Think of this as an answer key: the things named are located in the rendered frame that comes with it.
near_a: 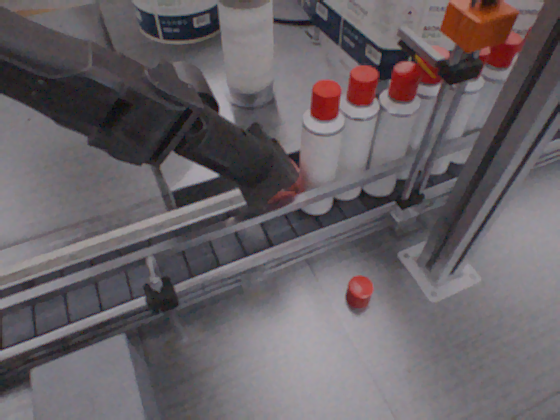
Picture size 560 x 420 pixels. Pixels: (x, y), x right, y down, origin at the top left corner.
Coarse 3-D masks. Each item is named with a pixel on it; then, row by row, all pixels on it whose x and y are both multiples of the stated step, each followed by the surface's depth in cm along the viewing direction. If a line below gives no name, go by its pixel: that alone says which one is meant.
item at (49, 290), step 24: (456, 144) 59; (384, 168) 57; (408, 168) 58; (312, 192) 54; (336, 192) 55; (240, 216) 52; (264, 216) 52; (192, 240) 50; (120, 264) 48; (48, 288) 46; (72, 288) 47; (0, 312) 45
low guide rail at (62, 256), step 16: (240, 192) 60; (192, 208) 58; (208, 208) 59; (224, 208) 61; (144, 224) 57; (160, 224) 57; (176, 224) 59; (96, 240) 55; (112, 240) 56; (128, 240) 57; (48, 256) 54; (64, 256) 54; (80, 256) 56; (0, 272) 52; (16, 272) 53; (32, 272) 54
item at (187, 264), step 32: (192, 224) 61; (256, 224) 61; (288, 224) 61; (320, 224) 61; (96, 256) 58; (192, 256) 58; (224, 256) 58; (96, 288) 55; (128, 288) 55; (0, 320) 53; (32, 320) 52; (64, 320) 52
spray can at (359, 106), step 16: (352, 80) 49; (368, 80) 48; (352, 96) 50; (368, 96) 50; (352, 112) 51; (368, 112) 51; (352, 128) 52; (368, 128) 53; (352, 144) 54; (368, 144) 55; (352, 160) 57; (352, 192) 62
